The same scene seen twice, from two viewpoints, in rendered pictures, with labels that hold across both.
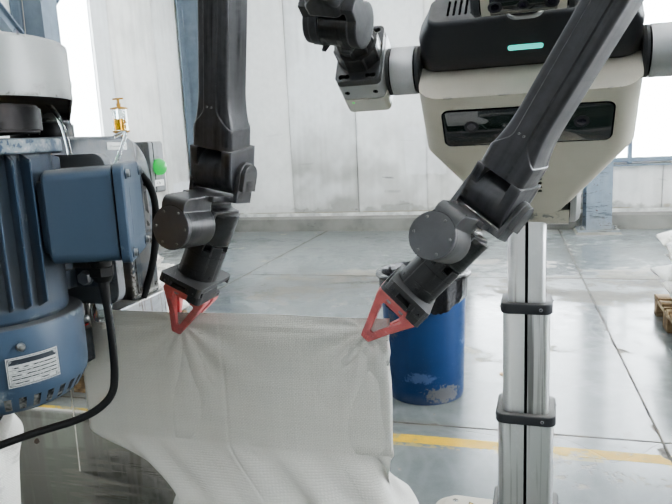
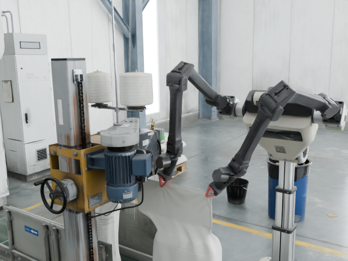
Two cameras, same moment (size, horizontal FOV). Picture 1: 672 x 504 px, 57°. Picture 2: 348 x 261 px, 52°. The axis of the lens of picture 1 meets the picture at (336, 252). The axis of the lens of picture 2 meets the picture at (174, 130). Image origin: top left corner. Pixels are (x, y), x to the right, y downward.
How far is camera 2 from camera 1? 1.09 m
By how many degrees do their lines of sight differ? 18
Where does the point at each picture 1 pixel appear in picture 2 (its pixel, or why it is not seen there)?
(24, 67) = (130, 140)
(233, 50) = (177, 121)
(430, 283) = (220, 185)
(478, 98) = not seen: hidden behind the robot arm
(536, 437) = (284, 236)
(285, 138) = (249, 72)
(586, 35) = (251, 135)
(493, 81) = not seen: hidden behind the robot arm
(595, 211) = not seen: outside the picture
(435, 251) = (216, 179)
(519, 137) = (240, 154)
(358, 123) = (290, 66)
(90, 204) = (140, 165)
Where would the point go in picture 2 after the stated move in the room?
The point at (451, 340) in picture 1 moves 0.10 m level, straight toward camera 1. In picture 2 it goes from (298, 194) to (295, 198)
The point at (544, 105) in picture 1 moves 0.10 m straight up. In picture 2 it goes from (244, 148) to (245, 127)
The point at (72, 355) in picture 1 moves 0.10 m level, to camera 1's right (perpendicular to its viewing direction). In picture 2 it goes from (134, 193) to (154, 195)
